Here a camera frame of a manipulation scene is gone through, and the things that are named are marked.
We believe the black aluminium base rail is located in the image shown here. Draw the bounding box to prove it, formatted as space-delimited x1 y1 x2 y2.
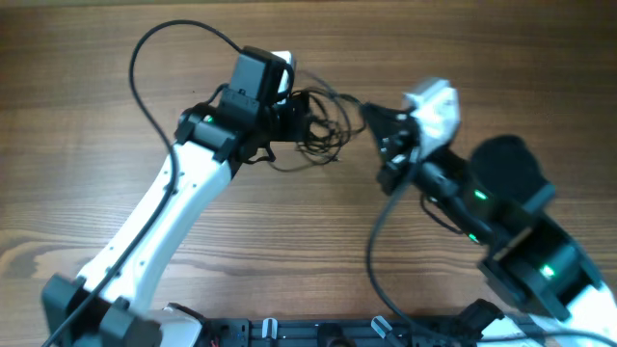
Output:
192 315 483 347

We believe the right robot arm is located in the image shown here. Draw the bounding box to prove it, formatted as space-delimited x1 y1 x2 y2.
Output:
360 103 616 346

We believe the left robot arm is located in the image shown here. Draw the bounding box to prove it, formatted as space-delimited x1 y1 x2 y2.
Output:
41 46 301 346

